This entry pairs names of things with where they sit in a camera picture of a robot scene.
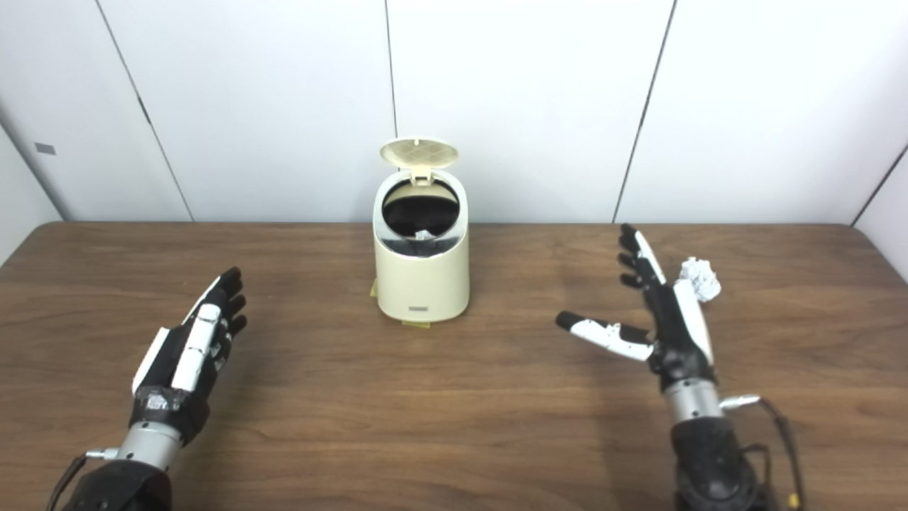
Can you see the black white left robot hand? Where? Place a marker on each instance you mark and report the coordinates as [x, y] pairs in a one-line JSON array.
[[167, 369]]

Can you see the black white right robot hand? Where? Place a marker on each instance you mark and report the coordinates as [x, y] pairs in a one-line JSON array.
[[674, 341]]

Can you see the white paper ball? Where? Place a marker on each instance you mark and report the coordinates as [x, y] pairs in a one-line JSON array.
[[704, 280]]

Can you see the cream-colored bin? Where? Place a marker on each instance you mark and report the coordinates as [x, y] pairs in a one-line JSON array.
[[422, 284]]

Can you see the round cream bin lid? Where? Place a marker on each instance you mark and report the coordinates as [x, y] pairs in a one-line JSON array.
[[418, 152]]

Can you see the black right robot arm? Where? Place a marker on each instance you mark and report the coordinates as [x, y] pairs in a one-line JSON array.
[[709, 454]]

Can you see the small gray wall label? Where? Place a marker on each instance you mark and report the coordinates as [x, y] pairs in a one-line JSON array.
[[45, 149]]

